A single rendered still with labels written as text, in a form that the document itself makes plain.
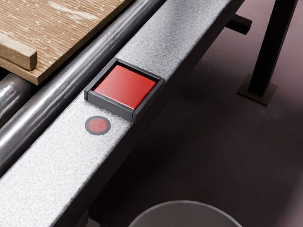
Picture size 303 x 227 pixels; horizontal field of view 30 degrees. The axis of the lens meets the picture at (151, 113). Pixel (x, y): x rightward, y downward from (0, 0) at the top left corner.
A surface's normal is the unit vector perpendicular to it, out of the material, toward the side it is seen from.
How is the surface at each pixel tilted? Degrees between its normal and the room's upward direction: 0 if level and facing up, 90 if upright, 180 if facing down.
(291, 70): 0
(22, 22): 0
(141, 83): 0
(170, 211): 87
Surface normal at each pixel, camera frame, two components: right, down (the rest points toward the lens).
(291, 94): 0.09, -0.67
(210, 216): -0.42, 0.60
